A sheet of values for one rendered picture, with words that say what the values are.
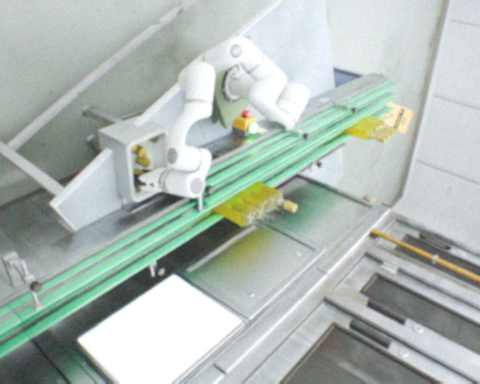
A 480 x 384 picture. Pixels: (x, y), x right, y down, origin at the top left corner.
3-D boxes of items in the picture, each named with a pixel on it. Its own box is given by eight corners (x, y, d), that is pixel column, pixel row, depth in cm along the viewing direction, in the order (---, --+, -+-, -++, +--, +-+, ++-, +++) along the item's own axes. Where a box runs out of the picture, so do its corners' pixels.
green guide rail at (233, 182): (192, 197, 158) (208, 205, 153) (192, 195, 157) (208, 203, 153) (385, 92, 274) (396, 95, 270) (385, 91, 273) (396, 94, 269)
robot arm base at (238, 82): (219, 70, 152) (253, 79, 144) (240, 53, 158) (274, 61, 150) (228, 104, 163) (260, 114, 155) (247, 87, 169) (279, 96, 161)
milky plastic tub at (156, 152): (118, 195, 146) (133, 205, 141) (110, 136, 134) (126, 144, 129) (156, 176, 157) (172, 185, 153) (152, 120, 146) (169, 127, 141)
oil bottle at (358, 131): (336, 130, 235) (382, 146, 220) (337, 121, 232) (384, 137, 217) (341, 127, 239) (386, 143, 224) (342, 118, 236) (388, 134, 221)
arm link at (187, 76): (239, 107, 131) (216, 113, 144) (245, 42, 132) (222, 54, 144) (191, 97, 122) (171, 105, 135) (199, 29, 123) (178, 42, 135)
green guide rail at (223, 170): (192, 180, 154) (208, 188, 149) (192, 177, 153) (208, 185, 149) (387, 81, 270) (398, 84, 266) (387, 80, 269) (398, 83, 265)
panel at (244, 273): (72, 345, 122) (144, 418, 104) (70, 339, 121) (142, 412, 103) (257, 219, 182) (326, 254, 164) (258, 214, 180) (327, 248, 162)
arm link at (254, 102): (269, 51, 136) (244, 89, 133) (316, 96, 147) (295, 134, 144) (254, 56, 144) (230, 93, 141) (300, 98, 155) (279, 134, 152)
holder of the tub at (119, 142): (120, 207, 149) (133, 216, 145) (110, 136, 134) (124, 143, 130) (156, 188, 160) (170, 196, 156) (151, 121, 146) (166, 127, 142)
